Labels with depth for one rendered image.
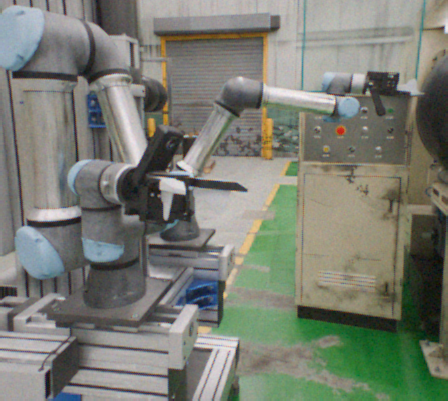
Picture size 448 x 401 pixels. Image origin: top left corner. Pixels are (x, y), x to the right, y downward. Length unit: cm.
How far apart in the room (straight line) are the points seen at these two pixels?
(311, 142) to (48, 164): 160
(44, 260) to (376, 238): 175
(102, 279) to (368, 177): 154
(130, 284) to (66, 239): 21
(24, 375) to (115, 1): 93
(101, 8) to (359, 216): 159
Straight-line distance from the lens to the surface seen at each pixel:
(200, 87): 1106
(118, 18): 125
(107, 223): 80
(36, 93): 90
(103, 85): 95
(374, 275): 236
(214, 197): 68
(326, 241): 230
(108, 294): 103
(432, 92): 164
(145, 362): 107
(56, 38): 89
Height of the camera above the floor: 117
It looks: 10 degrees down
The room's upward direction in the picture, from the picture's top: straight up
